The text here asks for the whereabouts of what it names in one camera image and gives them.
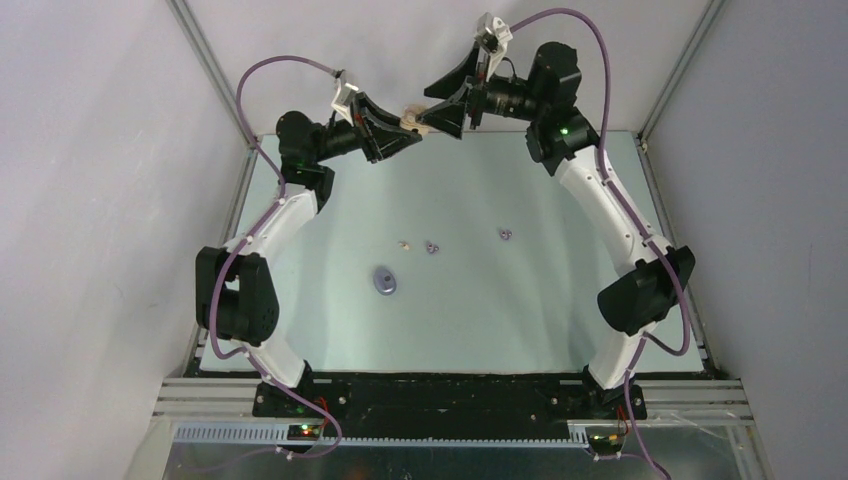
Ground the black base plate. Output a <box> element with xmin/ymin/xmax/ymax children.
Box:
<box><xmin>252</xmin><ymin>372</ymin><xmax>647</xmax><ymax>439</ymax></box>

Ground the aluminium frame rail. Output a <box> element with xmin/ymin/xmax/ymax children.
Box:
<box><xmin>154</xmin><ymin>378</ymin><xmax>754</xmax><ymax>426</ymax></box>

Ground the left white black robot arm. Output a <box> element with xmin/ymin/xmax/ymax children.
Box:
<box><xmin>195</xmin><ymin>92</ymin><xmax>427</xmax><ymax>417</ymax></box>

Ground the right aluminium corner post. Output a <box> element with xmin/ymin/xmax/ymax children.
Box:
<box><xmin>637</xmin><ymin>0</ymin><xmax>727</xmax><ymax>144</ymax></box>

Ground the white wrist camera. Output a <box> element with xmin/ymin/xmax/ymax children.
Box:
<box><xmin>331</xmin><ymin>70</ymin><xmax>360</xmax><ymax>124</ymax></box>
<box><xmin>474</xmin><ymin>12</ymin><xmax>513</xmax><ymax>81</ymax></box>

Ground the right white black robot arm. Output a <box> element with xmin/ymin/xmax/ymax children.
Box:
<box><xmin>417</xmin><ymin>42</ymin><xmax>695</xmax><ymax>418</ymax></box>

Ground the left aluminium corner post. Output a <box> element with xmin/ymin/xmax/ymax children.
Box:
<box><xmin>165</xmin><ymin>0</ymin><xmax>254</xmax><ymax>151</ymax></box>

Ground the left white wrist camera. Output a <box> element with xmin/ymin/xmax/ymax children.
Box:
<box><xmin>331</xmin><ymin>70</ymin><xmax>360</xmax><ymax>124</ymax></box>

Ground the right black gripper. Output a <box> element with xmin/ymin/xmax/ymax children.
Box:
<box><xmin>416</xmin><ymin>41</ymin><xmax>546</xmax><ymax>140</ymax></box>

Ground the beige earbud charging case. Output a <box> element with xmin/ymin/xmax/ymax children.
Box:
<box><xmin>399</xmin><ymin>104</ymin><xmax>430</xmax><ymax>136</ymax></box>

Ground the aluminium corner post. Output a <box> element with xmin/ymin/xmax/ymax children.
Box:
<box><xmin>637</xmin><ymin>0</ymin><xmax>727</xmax><ymax>144</ymax></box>
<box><xmin>165</xmin><ymin>0</ymin><xmax>254</xmax><ymax>151</ymax></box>

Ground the grey cable duct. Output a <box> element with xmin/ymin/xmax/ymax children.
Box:
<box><xmin>173</xmin><ymin>422</ymin><xmax>589</xmax><ymax>449</ymax></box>

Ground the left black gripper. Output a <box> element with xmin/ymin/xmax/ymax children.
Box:
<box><xmin>311</xmin><ymin>93</ymin><xmax>421</xmax><ymax>164</ymax></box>

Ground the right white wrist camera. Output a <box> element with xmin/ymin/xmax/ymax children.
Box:
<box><xmin>474</xmin><ymin>12</ymin><xmax>513</xmax><ymax>81</ymax></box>

